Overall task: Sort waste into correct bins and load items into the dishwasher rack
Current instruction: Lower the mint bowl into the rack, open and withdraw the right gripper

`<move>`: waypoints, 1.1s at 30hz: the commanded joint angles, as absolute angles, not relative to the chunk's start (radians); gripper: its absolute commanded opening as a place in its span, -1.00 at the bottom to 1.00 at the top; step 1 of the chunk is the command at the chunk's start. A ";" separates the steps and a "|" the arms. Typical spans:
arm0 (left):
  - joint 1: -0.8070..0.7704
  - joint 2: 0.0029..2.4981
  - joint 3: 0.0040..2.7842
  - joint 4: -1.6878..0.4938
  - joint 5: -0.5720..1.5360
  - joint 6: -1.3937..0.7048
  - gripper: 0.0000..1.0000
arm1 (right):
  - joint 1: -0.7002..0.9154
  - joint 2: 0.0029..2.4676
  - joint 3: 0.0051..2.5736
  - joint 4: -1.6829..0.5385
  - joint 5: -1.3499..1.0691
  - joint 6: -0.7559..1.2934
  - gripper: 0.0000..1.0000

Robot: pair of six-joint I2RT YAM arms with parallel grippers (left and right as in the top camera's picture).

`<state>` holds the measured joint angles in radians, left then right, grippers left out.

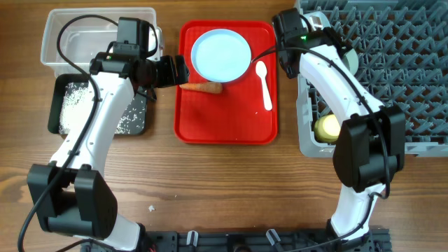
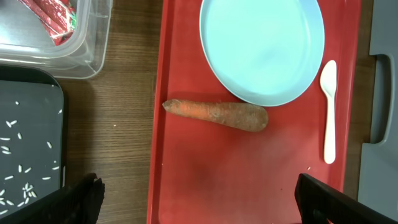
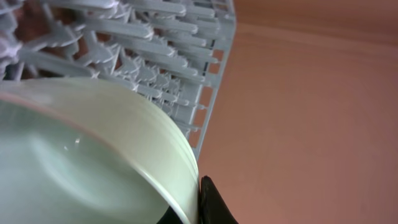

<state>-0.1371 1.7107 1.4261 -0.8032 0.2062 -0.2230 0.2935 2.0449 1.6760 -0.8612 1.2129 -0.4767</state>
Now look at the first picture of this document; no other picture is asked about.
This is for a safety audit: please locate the light blue bowl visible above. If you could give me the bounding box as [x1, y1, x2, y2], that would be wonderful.
[304, 11, 331, 31]

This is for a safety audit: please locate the mint green bowl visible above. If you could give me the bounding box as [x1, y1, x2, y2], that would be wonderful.
[342, 49, 359, 75]

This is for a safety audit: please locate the orange carrot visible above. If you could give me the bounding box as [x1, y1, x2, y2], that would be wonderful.
[180, 82, 223, 94]

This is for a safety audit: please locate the light blue plate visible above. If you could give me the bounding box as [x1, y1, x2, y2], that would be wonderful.
[190, 29, 252, 83]

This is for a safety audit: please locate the white plastic spoon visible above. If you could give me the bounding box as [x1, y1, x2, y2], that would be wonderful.
[255, 61, 273, 111]

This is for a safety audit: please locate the yellow plastic cup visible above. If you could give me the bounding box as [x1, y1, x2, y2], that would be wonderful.
[314, 114, 341, 144]

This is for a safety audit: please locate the rice grains pile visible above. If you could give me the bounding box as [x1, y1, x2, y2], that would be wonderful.
[56, 83, 147, 135]

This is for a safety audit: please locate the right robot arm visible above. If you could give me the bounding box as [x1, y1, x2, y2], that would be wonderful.
[272, 8, 405, 251]

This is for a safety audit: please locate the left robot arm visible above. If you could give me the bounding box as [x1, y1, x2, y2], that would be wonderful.
[27, 17, 189, 251]

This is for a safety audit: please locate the grey dishwasher rack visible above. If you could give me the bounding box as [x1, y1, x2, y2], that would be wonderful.
[295, 1, 447, 157]

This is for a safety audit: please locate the red serving tray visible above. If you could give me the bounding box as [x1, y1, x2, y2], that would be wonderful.
[174, 20, 279, 145]

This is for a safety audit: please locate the clear plastic bin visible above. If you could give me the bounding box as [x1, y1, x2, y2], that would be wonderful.
[41, 7, 157, 76]

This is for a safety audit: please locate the black plastic tray bin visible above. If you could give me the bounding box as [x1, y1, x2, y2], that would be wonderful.
[48, 73, 147, 135]

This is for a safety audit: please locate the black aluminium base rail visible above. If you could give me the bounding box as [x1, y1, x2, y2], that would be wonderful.
[137, 229, 393, 252]

